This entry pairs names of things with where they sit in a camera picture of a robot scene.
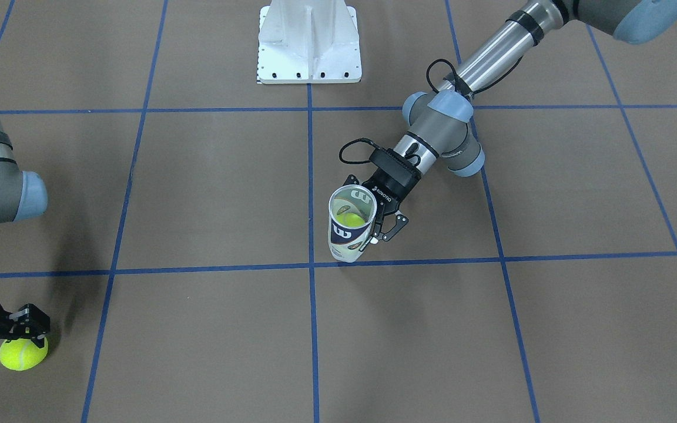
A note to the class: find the clear tennis ball can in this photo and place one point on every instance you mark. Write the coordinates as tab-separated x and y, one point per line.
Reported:
352	209

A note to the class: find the tennis ball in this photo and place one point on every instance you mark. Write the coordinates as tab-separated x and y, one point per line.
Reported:
21	355
350	220

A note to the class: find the white pedestal column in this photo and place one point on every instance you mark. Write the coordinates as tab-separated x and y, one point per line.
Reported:
308	42

